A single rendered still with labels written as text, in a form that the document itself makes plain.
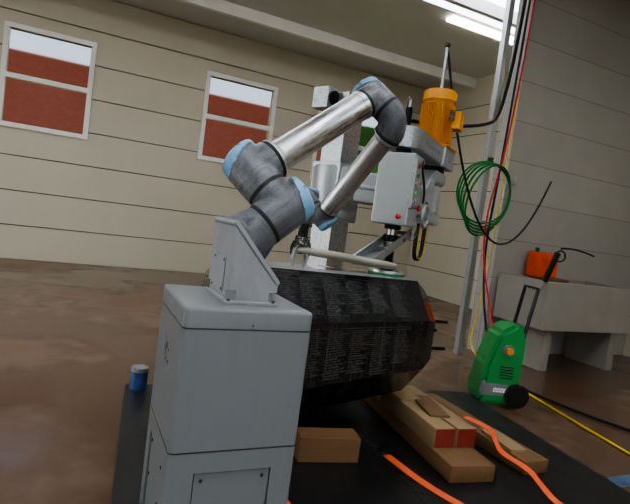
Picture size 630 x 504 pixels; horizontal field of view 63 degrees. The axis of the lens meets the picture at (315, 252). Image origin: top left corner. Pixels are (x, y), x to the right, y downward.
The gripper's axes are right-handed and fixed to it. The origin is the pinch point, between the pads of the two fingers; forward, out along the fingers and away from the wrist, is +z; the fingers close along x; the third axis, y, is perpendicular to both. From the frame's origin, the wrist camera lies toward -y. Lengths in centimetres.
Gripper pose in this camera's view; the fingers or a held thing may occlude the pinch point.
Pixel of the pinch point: (298, 264)
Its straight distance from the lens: 249.6
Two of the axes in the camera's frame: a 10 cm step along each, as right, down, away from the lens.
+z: -1.7, 9.9, 0.0
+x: 9.8, 1.7, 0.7
